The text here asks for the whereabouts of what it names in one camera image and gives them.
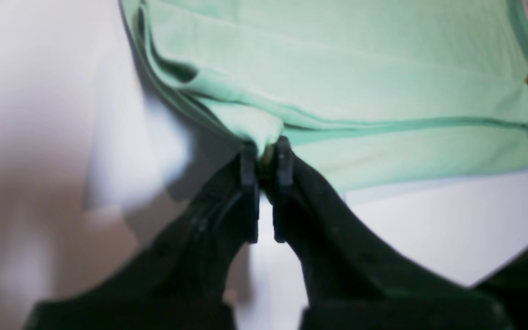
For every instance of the light green T-shirt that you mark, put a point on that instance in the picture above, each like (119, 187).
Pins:
(369, 92)

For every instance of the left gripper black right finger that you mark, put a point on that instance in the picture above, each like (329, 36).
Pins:
(354, 280)

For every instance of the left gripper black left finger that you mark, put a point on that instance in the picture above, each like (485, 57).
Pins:
(178, 281)

